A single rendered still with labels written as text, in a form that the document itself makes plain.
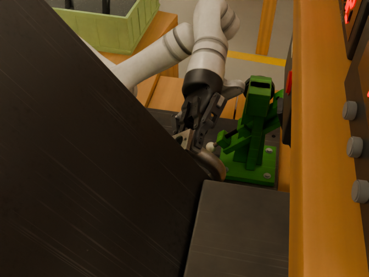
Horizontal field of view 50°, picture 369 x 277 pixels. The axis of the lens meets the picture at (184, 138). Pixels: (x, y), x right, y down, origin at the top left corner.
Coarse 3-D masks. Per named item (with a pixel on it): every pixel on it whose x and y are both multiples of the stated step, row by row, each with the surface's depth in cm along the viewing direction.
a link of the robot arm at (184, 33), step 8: (224, 16) 81; (232, 16) 83; (184, 24) 86; (224, 24) 82; (232, 24) 83; (176, 32) 86; (184, 32) 85; (192, 32) 86; (224, 32) 83; (232, 32) 84; (176, 40) 86; (184, 40) 85; (192, 40) 85; (184, 48) 86; (192, 48) 86
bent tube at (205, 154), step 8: (176, 136) 69; (184, 136) 67; (184, 144) 66; (192, 152) 68; (200, 152) 69; (208, 152) 70; (200, 160) 70; (208, 160) 70; (216, 160) 71; (208, 168) 71; (216, 168) 72; (224, 168) 73; (216, 176) 74; (224, 176) 75
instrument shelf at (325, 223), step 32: (320, 0) 38; (320, 32) 34; (320, 64) 31; (320, 96) 28; (320, 128) 26; (320, 160) 24; (352, 160) 24; (320, 192) 22; (320, 224) 21; (352, 224) 21; (320, 256) 20; (352, 256) 20
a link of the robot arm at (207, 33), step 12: (204, 0) 81; (216, 0) 80; (204, 12) 80; (216, 12) 79; (204, 24) 79; (216, 24) 78; (204, 36) 78; (216, 36) 78; (204, 48) 76; (216, 48) 76
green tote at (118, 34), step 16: (144, 0) 166; (64, 16) 157; (80, 16) 155; (96, 16) 153; (112, 16) 151; (128, 16) 151; (144, 16) 171; (80, 32) 161; (96, 32) 159; (112, 32) 157; (128, 32) 156; (144, 32) 175; (96, 48) 164; (112, 48) 162; (128, 48) 160
